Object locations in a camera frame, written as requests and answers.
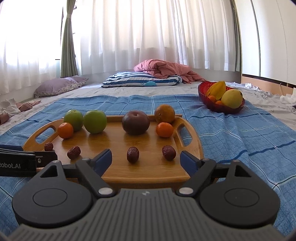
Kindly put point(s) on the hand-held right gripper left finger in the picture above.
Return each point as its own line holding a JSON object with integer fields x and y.
{"x": 103, "y": 160}

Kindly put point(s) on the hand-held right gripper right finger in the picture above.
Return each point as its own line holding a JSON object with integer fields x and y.
{"x": 188, "y": 161}

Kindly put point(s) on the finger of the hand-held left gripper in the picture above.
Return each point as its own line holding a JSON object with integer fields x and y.
{"x": 47, "y": 157}
{"x": 11, "y": 147}

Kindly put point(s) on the red date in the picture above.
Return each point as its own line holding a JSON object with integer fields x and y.
{"x": 74, "y": 152}
{"x": 48, "y": 146}
{"x": 133, "y": 154}
{"x": 168, "y": 153}

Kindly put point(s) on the mandarin orange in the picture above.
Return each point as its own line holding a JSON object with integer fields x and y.
{"x": 65, "y": 130}
{"x": 165, "y": 129}

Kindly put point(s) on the green apple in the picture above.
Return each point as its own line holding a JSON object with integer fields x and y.
{"x": 74, "y": 119}
{"x": 94, "y": 121}

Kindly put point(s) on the wooden tray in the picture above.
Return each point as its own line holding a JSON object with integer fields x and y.
{"x": 148, "y": 143}

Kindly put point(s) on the dark red apple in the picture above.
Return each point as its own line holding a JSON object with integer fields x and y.
{"x": 135, "y": 122}

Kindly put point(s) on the large brownish orange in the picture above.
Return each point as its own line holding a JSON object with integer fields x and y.
{"x": 164, "y": 113}

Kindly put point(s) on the white cloth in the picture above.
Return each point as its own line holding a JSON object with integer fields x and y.
{"x": 10, "y": 109}

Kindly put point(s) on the pink clothing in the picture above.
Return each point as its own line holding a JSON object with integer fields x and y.
{"x": 25, "y": 106}

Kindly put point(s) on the blue checked blanket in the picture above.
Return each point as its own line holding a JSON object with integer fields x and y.
{"x": 231, "y": 129}

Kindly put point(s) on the red glass bowl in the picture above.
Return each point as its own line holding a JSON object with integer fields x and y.
{"x": 219, "y": 108}

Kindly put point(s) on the small orange citrus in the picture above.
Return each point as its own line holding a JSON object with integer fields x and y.
{"x": 218, "y": 102}
{"x": 211, "y": 99}

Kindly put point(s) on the purple pillow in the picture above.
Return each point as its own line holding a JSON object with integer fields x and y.
{"x": 57, "y": 87}

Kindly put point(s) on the yellow starfruit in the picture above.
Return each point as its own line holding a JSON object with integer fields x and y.
{"x": 217, "y": 90}

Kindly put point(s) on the yellow pear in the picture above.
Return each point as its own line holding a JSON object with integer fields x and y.
{"x": 232, "y": 98}

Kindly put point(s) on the blue striped pillow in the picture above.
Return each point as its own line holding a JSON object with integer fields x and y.
{"x": 129, "y": 80}

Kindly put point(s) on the pink quilt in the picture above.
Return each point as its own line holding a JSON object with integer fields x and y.
{"x": 161, "y": 67}

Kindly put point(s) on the green curtain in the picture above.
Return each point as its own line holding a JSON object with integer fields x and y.
{"x": 68, "y": 46}
{"x": 237, "y": 46}

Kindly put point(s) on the white clothes pile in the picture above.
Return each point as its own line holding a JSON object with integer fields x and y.
{"x": 289, "y": 97}

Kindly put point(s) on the white sheer curtain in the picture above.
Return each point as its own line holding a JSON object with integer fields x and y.
{"x": 138, "y": 34}

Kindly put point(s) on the white wardrobe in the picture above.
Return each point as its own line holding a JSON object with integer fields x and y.
{"x": 272, "y": 34}

